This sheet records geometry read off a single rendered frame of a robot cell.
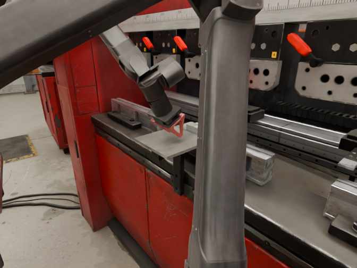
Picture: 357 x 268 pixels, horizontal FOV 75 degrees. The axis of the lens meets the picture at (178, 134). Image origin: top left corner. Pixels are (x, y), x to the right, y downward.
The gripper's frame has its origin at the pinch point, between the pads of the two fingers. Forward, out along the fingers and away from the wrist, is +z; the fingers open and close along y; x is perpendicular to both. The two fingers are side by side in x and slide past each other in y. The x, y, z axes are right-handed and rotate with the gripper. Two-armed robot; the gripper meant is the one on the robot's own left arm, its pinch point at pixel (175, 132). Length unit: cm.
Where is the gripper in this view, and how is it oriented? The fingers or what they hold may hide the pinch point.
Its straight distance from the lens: 75.1
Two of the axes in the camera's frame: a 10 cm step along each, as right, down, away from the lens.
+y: -6.4, -3.0, 7.1
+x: -6.8, 6.6, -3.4
